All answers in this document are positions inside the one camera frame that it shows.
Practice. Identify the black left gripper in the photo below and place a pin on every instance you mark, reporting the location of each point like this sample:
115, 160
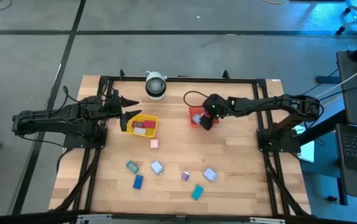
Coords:
114, 104

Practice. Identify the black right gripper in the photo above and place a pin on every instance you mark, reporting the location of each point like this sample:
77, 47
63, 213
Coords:
212, 109

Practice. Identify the lavender multi-port USB charger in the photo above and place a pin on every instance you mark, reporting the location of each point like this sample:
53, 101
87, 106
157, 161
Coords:
196, 119

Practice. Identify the small red box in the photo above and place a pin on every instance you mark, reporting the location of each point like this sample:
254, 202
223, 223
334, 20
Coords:
149, 124

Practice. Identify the pale lavender box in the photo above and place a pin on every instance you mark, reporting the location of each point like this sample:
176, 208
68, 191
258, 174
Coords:
140, 131

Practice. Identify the pink plug charger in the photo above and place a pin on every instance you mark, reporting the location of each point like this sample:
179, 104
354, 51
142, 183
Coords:
154, 144

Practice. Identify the lavender two-prong charger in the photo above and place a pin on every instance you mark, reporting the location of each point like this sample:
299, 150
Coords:
210, 174
157, 167

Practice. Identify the teal patterned block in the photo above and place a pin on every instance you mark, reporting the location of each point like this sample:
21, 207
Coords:
132, 167

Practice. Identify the teal rectangular box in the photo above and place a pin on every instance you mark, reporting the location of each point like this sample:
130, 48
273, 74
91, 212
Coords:
197, 192

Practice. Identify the blue rectangular box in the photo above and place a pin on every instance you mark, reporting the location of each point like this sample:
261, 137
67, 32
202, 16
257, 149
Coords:
138, 182

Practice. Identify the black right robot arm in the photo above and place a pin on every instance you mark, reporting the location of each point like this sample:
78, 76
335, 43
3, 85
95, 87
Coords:
259, 105

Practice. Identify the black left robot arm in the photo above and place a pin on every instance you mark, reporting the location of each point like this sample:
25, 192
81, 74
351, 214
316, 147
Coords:
57, 119

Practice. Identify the orange plastic basket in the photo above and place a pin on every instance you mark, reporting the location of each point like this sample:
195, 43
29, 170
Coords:
192, 110

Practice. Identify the yellow plastic basket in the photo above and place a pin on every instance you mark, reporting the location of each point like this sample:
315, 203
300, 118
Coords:
129, 129

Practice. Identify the black table clamp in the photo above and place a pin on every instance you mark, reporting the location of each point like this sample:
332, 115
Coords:
225, 74
122, 74

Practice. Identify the purple-trimmed white USB charger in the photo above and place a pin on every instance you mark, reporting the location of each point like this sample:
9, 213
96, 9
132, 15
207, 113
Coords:
185, 176

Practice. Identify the black rig strut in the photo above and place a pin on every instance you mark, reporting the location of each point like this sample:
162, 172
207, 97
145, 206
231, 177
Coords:
321, 132

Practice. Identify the black desk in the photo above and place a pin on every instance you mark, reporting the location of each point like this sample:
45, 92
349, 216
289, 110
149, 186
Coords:
352, 93

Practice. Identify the black rig crossbeam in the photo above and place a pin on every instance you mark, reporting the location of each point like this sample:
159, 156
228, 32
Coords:
26, 217

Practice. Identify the black table frame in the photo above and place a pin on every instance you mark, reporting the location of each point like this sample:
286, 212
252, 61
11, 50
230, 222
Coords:
181, 78

